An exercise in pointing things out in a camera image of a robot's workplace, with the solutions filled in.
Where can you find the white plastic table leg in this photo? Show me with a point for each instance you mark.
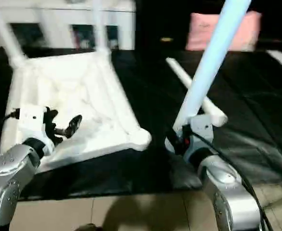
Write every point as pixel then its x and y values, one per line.
pixel 100 26
pixel 6 33
pixel 213 53
pixel 213 110

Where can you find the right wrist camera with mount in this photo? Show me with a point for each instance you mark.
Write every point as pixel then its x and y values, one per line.
pixel 202 130

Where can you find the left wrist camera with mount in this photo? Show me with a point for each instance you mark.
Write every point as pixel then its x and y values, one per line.
pixel 32 122

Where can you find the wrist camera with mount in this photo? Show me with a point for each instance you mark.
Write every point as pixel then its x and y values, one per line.
pixel 202 130
pixel 32 122

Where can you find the pink pillow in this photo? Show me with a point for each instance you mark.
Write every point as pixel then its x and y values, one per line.
pixel 237 31

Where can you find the white cabinet with glass doors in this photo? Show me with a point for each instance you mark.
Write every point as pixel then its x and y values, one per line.
pixel 59 21

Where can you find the black furniture with yellow label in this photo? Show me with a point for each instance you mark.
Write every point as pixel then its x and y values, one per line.
pixel 160 21

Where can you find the black work mat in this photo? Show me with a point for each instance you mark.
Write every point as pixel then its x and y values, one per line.
pixel 145 96

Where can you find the white plastic table top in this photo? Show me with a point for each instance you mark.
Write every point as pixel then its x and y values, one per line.
pixel 83 96

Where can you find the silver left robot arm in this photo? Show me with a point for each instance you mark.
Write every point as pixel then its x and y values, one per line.
pixel 10 183

